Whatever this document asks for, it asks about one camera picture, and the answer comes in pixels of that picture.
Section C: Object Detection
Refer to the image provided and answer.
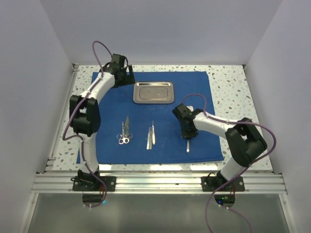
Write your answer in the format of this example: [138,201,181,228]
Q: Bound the steel tweezers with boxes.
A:
[186,139,190,153]

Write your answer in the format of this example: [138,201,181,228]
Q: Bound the steel instrument tray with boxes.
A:
[133,82,174,104]

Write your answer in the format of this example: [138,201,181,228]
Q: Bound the blue surgical cloth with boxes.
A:
[95,71,223,164]

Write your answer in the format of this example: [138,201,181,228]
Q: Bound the steel surgical scissors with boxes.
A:
[124,116,133,139]

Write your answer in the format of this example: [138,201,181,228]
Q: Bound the short steel scissors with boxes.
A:
[118,137,130,145]

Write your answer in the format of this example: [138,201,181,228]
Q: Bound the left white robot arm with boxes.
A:
[69,54,135,191]

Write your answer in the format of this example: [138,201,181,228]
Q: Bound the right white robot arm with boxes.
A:
[172,104,267,191]

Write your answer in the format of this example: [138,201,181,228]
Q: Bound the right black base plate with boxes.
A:
[201,176,245,192]

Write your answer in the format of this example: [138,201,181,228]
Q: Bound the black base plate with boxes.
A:
[70,176,117,192]
[201,176,245,192]

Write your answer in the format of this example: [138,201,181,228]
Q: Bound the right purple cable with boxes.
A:
[205,94,277,233]

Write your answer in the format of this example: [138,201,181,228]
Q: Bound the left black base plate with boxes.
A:
[70,176,117,192]

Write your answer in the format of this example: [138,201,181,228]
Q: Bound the aluminium rail frame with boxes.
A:
[18,63,298,233]

